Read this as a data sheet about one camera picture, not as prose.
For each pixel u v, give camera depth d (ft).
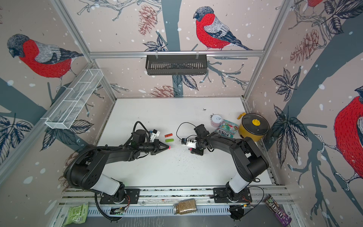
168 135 3.21
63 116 2.33
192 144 2.67
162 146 2.74
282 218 2.17
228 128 3.20
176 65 3.50
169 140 3.13
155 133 2.80
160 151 2.68
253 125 2.95
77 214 2.24
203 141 2.24
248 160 1.50
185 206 2.19
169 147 2.79
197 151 2.63
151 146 2.56
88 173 1.44
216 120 3.30
